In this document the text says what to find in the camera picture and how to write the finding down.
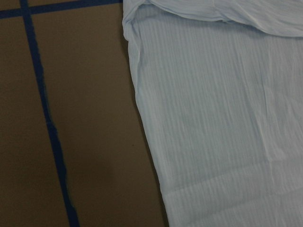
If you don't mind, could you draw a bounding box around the light blue button-up shirt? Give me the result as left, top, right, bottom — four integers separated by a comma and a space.
123, 0, 303, 227

